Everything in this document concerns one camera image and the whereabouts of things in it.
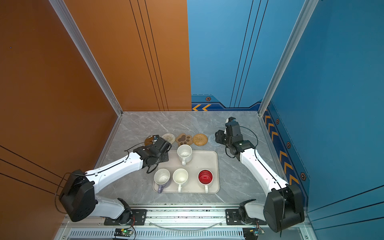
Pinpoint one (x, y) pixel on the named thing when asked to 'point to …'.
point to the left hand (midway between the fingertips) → (165, 154)
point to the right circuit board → (252, 233)
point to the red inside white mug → (205, 177)
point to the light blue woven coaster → (212, 141)
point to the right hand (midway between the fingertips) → (217, 134)
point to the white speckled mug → (184, 153)
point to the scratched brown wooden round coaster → (148, 141)
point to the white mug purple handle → (161, 177)
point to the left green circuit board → (123, 232)
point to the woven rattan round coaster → (200, 139)
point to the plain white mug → (180, 176)
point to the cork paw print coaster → (183, 139)
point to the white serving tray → (201, 160)
